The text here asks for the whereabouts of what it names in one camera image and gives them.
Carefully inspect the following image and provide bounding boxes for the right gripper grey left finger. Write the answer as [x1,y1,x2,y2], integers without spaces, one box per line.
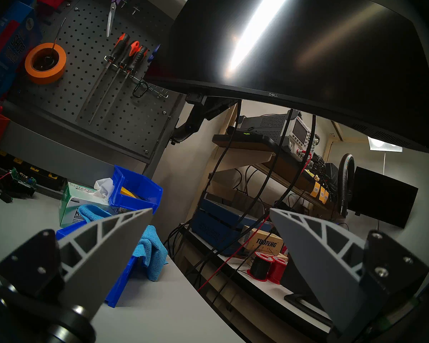
[0,208,153,320]

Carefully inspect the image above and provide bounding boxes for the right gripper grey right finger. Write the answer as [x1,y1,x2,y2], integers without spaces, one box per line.
[270,208,429,335]

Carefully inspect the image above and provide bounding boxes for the blue storage bin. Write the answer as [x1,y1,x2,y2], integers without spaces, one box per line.
[55,221,138,308]
[109,165,163,214]

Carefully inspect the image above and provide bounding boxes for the blue microfiber cloth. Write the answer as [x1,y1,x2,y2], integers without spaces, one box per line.
[78,204,168,283]

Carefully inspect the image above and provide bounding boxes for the black flat monitor base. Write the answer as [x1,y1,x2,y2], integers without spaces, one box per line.
[284,265,333,328]

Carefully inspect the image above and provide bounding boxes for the green white Kimtech tissue box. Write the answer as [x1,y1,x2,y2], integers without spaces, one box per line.
[58,182,111,228]

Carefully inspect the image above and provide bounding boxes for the white tissue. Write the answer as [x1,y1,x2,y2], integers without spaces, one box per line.
[94,178,115,200]

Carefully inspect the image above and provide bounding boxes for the cardboard Tuofeng box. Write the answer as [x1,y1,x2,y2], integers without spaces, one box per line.
[241,226,285,256]

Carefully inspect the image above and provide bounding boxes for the small black monitor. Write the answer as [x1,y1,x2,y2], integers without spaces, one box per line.
[347,166,419,229]

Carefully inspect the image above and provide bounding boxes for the green circuit board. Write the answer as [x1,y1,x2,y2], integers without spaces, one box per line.
[0,167,37,203]

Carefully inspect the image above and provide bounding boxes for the white lit lamp panel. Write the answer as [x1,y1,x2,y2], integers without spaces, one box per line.
[368,137,403,153]

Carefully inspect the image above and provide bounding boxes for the grey oscilloscope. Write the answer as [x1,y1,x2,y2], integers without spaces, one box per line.
[239,110,320,162]

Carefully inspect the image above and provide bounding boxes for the black flat shelf device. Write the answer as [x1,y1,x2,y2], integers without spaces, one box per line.
[213,128,274,146]

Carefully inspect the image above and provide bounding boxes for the black carabiner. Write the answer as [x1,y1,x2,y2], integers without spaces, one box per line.
[132,81,149,99]

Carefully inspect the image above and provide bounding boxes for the dark grey pegboard panel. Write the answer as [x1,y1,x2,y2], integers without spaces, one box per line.
[4,0,186,164]

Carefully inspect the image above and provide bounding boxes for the orange tape roll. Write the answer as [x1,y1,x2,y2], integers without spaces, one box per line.
[24,43,67,85]

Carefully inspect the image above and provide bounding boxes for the orange black screwdrivers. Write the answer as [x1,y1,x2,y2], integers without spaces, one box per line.
[89,40,140,125]

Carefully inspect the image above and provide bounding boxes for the black curved Dell monitor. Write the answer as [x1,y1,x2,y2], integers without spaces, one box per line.
[143,0,429,155]

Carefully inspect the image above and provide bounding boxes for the blue cleaning cloths box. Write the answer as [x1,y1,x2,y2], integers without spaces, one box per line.
[0,1,43,98]

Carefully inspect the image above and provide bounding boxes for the red wire spool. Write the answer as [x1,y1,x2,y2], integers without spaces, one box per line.
[267,257,289,285]

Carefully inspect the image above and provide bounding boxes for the black wire spool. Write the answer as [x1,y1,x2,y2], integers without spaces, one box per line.
[247,252,274,283]

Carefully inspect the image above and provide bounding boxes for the black corrugated hose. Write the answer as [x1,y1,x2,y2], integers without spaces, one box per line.
[337,153,356,218]

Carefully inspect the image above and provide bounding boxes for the black rail yellow labels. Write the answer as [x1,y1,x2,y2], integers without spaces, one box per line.
[0,148,66,191]

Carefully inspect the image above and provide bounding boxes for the black hanging cable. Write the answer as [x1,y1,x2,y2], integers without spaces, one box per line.
[184,109,294,277]
[200,100,243,202]

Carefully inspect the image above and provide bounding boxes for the purple handled scissors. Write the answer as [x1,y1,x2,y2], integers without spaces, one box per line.
[106,0,135,38]

